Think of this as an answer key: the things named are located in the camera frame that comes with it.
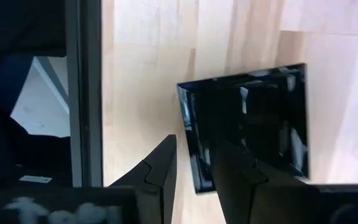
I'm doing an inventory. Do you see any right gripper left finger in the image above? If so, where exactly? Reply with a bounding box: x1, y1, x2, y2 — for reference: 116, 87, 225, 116
109, 134, 178, 224

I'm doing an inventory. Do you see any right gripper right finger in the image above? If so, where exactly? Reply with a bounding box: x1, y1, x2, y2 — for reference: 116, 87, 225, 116
211, 139, 320, 224

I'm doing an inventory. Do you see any black square mini plate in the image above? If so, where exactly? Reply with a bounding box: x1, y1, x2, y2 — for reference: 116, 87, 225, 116
177, 63, 311, 194

